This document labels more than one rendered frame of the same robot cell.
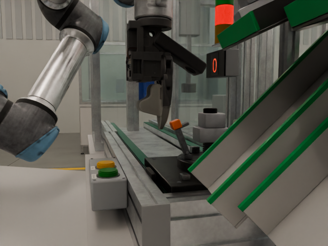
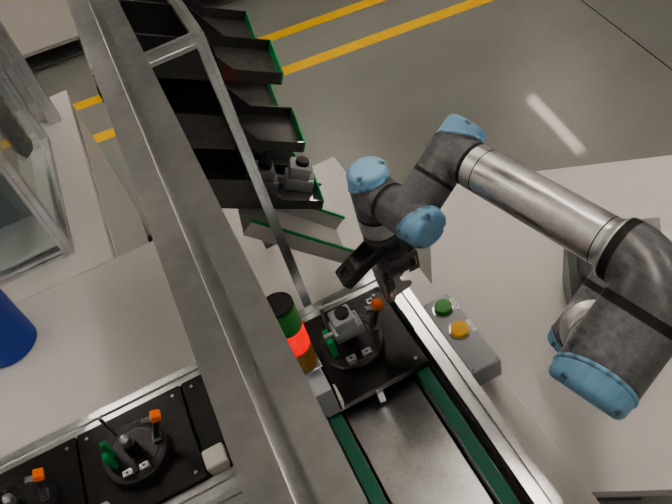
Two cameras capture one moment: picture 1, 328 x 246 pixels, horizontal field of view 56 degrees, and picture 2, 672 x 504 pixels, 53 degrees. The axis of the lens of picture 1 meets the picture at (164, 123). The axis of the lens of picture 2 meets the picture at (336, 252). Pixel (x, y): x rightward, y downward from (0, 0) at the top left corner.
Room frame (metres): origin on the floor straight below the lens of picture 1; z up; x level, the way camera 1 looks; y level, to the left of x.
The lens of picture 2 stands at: (1.52, -0.02, 2.17)
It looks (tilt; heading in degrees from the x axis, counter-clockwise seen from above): 46 degrees down; 184
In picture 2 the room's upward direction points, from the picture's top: 18 degrees counter-clockwise
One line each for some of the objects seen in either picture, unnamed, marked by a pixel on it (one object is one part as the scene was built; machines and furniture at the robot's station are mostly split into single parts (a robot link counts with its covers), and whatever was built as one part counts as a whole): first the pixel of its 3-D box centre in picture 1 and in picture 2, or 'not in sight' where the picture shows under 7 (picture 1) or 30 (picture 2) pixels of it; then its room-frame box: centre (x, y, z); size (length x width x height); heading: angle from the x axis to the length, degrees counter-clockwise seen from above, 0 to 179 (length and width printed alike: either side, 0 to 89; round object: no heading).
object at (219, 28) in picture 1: (223, 34); (299, 353); (0.87, -0.16, 1.29); 0.05 x 0.05 x 0.05
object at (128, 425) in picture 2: not in sight; (129, 445); (0.78, -0.58, 1.01); 0.24 x 0.24 x 0.13; 15
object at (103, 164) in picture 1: (105, 166); (459, 330); (0.68, 0.13, 0.96); 0.04 x 0.04 x 0.02
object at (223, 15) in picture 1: (224, 16); (290, 335); (0.87, -0.16, 1.34); 0.05 x 0.05 x 0.05
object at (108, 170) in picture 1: (108, 174); (443, 308); (0.62, 0.11, 0.96); 0.04 x 0.04 x 0.02
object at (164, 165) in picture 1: (209, 170); (353, 348); (0.65, -0.10, 0.96); 0.24 x 0.24 x 0.02; 15
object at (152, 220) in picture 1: (123, 166); (484, 425); (0.88, 0.12, 0.91); 0.89 x 0.06 x 0.11; 15
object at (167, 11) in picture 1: (153, 10); (377, 220); (0.62, 0.02, 1.29); 0.08 x 0.08 x 0.05
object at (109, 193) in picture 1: (106, 179); (460, 338); (0.68, 0.13, 0.93); 0.21 x 0.07 x 0.06; 15
